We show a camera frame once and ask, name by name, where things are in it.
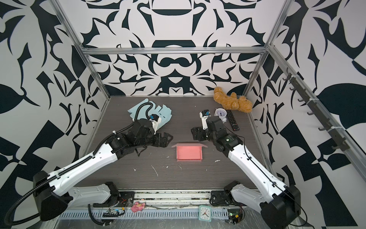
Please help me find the pink paper box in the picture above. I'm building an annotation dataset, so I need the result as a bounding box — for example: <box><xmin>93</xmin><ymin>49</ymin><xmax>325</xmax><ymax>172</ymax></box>
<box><xmin>172</xmin><ymin>143</ymin><xmax>207</xmax><ymax>162</ymax></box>

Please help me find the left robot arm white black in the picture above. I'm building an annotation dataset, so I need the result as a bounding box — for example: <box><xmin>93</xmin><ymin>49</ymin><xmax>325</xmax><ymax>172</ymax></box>
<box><xmin>4</xmin><ymin>119</ymin><xmax>173</xmax><ymax>226</ymax></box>

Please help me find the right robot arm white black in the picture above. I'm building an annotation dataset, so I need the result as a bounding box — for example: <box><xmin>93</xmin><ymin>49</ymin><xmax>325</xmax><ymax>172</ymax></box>
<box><xmin>191</xmin><ymin>116</ymin><xmax>302</xmax><ymax>229</ymax></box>

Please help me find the light blue flat paper box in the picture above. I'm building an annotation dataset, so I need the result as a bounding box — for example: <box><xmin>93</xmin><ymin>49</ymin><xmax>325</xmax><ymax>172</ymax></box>
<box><xmin>128</xmin><ymin>99</ymin><xmax>172</xmax><ymax>130</ymax></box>

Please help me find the white alarm clock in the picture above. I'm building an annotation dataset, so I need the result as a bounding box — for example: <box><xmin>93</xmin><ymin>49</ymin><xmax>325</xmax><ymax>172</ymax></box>
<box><xmin>214</xmin><ymin>108</ymin><xmax>227</xmax><ymax>123</ymax></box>

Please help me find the black remote control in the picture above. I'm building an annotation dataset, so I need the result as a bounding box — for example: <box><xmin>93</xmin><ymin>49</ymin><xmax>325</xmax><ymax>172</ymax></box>
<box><xmin>226</xmin><ymin>110</ymin><xmax>240</xmax><ymax>131</ymax></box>

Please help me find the brown teddy bear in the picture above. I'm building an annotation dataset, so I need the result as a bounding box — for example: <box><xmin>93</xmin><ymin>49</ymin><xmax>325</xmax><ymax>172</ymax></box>
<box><xmin>213</xmin><ymin>87</ymin><xmax>253</xmax><ymax>113</ymax></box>

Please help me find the pink small toy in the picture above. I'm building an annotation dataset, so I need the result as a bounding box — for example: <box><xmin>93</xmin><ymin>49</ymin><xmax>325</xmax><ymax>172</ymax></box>
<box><xmin>131</xmin><ymin>202</ymin><xmax>146</xmax><ymax>213</ymax></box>

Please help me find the small circuit board left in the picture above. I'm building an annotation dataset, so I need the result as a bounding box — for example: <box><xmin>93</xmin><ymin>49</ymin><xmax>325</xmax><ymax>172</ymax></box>
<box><xmin>103</xmin><ymin>208</ymin><xmax>125</xmax><ymax>218</ymax></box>

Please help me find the small circuit board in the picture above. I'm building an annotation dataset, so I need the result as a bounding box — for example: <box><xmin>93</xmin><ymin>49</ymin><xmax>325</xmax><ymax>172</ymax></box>
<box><xmin>227</xmin><ymin>208</ymin><xmax>246</xmax><ymax>225</ymax></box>
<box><xmin>103</xmin><ymin>208</ymin><xmax>125</xmax><ymax>218</ymax></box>

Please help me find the teal square clock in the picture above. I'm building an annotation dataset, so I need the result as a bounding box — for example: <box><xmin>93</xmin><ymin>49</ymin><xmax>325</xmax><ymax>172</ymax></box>
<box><xmin>198</xmin><ymin>205</ymin><xmax>212</xmax><ymax>222</ymax></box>

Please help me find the small circuit board right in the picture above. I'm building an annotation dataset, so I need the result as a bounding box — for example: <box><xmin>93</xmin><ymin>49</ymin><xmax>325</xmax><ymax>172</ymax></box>
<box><xmin>227</xmin><ymin>208</ymin><xmax>246</xmax><ymax>225</ymax></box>

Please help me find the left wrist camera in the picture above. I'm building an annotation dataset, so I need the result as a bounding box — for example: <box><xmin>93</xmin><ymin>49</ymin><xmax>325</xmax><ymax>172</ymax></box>
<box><xmin>149</xmin><ymin>114</ymin><xmax>162</xmax><ymax>134</ymax></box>

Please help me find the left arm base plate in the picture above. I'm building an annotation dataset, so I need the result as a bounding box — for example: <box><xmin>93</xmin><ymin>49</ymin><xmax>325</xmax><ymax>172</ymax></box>
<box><xmin>92</xmin><ymin>191</ymin><xmax>135</xmax><ymax>208</ymax></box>

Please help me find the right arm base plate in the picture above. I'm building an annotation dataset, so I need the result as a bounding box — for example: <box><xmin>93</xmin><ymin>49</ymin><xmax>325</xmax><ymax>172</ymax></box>
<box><xmin>209</xmin><ymin>190</ymin><xmax>250</xmax><ymax>207</ymax></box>

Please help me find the black wall hook rack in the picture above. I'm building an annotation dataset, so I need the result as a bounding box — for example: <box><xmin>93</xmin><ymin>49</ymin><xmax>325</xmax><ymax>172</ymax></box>
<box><xmin>284</xmin><ymin>72</ymin><xmax>350</xmax><ymax>152</ymax></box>

